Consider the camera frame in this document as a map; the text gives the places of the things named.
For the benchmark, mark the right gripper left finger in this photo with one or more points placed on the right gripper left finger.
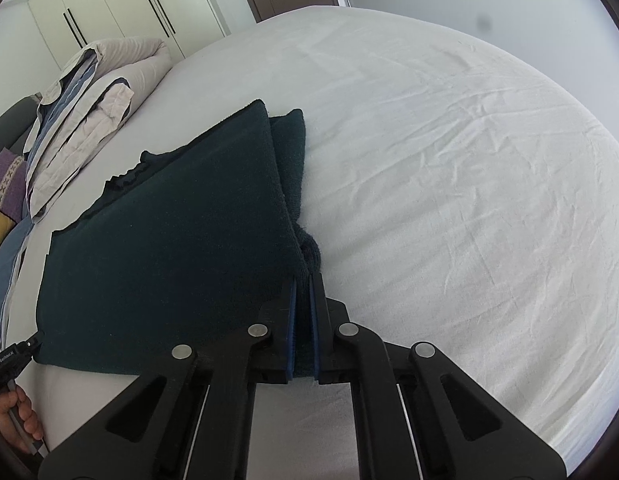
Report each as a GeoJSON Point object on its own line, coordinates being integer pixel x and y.
{"type": "Point", "coordinates": [189, 416]}

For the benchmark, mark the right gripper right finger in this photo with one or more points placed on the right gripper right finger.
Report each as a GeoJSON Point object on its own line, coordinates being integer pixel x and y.
{"type": "Point", "coordinates": [417, 414]}

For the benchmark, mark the dark green knit sweater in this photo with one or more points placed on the dark green knit sweater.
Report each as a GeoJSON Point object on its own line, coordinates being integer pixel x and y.
{"type": "Point", "coordinates": [182, 249]}

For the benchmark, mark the person's left hand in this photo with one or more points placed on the person's left hand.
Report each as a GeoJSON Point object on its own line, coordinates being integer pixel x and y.
{"type": "Point", "coordinates": [16, 411]}

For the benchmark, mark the blue pillow with beige border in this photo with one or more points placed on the blue pillow with beige border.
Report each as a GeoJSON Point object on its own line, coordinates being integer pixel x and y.
{"type": "Point", "coordinates": [9, 251]}

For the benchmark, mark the white bed sheet mattress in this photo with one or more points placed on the white bed sheet mattress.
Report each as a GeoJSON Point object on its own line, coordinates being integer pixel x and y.
{"type": "Point", "coordinates": [457, 196]}

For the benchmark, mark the purple patterned cushion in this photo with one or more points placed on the purple patterned cushion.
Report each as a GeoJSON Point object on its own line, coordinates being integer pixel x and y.
{"type": "Point", "coordinates": [12, 184]}

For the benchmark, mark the dark grey headboard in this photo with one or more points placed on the dark grey headboard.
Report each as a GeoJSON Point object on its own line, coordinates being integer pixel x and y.
{"type": "Point", "coordinates": [16, 123]}

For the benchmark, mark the beige blue folded duvet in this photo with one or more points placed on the beige blue folded duvet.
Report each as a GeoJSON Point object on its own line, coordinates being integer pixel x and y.
{"type": "Point", "coordinates": [97, 91]}

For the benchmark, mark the white wardrobe with dark handles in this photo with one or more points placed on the white wardrobe with dark handles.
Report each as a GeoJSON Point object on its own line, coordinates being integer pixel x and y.
{"type": "Point", "coordinates": [186, 26]}

